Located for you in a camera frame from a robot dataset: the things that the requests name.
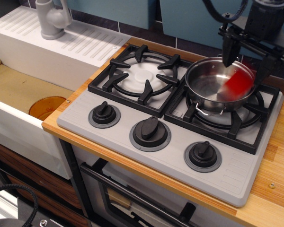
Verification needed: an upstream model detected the black middle stove knob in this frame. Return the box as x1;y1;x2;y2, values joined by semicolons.
129;116;171;152

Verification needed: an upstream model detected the black right burner grate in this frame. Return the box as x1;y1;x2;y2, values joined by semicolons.
164;82;281;154

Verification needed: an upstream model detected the white sink unit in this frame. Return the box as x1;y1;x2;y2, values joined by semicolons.
0;6;130;179

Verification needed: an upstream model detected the grey toy faucet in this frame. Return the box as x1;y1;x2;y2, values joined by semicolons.
35;0;72;40

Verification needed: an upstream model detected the black braided foreground cable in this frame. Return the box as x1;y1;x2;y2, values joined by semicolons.
0;183;40;227

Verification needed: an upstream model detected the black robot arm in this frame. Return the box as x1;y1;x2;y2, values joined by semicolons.
219;0;284;87

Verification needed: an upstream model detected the black right stove knob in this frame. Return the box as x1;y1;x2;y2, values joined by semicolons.
184;141;222;173

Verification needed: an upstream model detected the oven door with handle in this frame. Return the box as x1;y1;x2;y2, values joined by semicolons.
80;157;251;227

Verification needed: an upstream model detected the grey toy stove top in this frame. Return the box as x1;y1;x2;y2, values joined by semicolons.
56;44;284;208

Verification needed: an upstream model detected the black left stove knob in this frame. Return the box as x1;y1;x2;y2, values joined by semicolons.
88;101;121;129

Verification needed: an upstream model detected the orange plastic plate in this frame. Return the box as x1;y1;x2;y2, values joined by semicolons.
28;96;66;121

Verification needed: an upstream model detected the red cube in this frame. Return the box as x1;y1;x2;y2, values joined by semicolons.
217;61;255;102

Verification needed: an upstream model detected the black stove knob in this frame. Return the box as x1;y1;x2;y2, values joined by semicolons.
88;101;121;129
184;141;222;173
129;116;171;152

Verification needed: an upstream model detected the black burner grate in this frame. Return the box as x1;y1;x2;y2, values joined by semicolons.
88;44;191;118
164;82;281;154

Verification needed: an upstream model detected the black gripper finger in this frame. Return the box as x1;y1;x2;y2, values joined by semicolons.
222;35;240;67
254;55;276;87

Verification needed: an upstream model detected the stainless steel pan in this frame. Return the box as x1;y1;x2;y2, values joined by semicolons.
185;57;255;116

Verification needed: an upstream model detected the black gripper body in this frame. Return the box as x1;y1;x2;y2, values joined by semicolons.
219;14;284;69

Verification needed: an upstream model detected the wooden drawer front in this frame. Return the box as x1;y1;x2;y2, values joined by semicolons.
0;144;90;227

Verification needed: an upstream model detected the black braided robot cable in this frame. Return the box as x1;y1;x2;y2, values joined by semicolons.
202;0;249;24

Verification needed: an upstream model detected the black left burner grate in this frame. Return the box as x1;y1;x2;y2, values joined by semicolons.
88;44;191;118

